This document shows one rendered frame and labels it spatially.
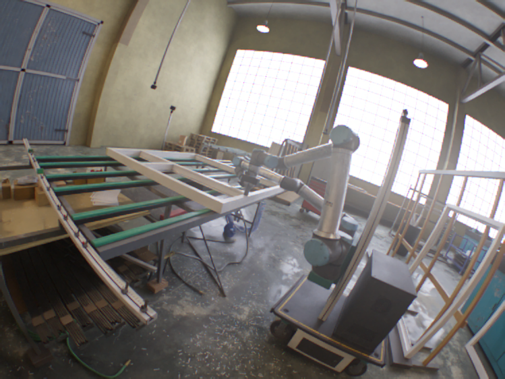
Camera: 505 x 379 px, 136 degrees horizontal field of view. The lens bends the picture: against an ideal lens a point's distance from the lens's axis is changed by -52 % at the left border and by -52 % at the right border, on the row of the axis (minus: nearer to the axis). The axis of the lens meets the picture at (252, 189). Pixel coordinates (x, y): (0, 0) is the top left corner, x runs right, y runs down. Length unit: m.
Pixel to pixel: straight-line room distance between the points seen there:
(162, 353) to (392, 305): 1.44
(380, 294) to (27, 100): 7.63
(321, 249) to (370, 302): 0.54
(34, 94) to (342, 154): 7.05
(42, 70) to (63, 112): 1.52
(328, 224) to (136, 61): 8.10
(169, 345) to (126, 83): 7.79
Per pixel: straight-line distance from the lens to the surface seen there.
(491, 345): 3.61
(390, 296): 1.39
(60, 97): 7.24
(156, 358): 1.50
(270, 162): 1.41
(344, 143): 1.08
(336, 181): 1.07
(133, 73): 8.37
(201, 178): 1.86
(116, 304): 1.33
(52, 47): 7.27
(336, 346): 1.55
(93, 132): 7.40
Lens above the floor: 1.32
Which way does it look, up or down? 12 degrees down
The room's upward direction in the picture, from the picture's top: 17 degrees clockwise
